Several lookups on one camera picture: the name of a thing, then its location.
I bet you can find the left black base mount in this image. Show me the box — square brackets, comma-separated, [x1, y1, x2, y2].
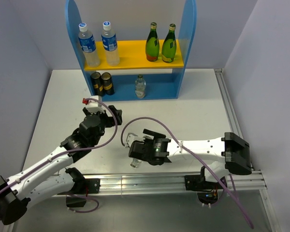
[65, 178, 100, 209]

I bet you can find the green glass bottle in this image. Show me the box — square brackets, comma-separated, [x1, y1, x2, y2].
[145, 22, 160, 62]
[161, 24, 177, 63]

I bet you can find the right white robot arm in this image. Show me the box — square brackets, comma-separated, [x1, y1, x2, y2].
[126, 129, 252, 179]

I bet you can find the aluminium side rail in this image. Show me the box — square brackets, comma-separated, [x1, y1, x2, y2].
[214, 68, 249, 155]

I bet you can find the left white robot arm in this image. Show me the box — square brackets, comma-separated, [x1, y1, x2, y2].
[0, 105, 122, 225]

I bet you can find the aluminium front rail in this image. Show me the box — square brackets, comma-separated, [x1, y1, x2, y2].
[48, 171, 267, 196]

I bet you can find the purple cable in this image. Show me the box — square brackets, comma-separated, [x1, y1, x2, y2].
[120, 116, 254, 229]
[0, 98, 118, 223]

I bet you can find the blue and yellow shelf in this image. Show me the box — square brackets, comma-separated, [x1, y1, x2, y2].
[65, 0, 197, 102]

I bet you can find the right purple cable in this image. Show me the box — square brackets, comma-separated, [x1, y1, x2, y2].
[120, 116, 254, 229]

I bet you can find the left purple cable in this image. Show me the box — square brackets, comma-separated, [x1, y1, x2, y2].
[0, 98, 118, 223]

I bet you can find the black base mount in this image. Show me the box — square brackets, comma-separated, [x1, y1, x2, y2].
[65, 178, 100, 209]
[184, 175, 224, 204]

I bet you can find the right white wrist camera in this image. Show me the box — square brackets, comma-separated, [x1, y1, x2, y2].
[124, 132, 139, 148]

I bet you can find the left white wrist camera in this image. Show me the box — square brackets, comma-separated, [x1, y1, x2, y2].
[82, 95, 104, 114]

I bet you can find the left black yellow can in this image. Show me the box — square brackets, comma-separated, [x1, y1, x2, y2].
[90, 72, 105, 97]

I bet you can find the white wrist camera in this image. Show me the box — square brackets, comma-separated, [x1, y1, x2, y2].
[124, 132, 139, 148]
[82, 95, 104, 114]

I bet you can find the clear glass bottle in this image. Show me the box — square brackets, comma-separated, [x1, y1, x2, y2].
[130, 158, 142, 168]
[135, 74, 146, 98]

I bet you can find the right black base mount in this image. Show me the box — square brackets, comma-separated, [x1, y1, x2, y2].
[184, 175, 224, 204]

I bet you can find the blue label water bottle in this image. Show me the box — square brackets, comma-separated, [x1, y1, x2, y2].
[78, 23, 100, 67]
[101, 21, 120, 66]

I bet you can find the right black yellow can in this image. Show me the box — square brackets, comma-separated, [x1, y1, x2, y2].
[101, 72, 115, 95]

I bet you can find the black yellow can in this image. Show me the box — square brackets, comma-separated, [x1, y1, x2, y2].
[101, 72, 115, 95]
[90, 72, 105, 97]

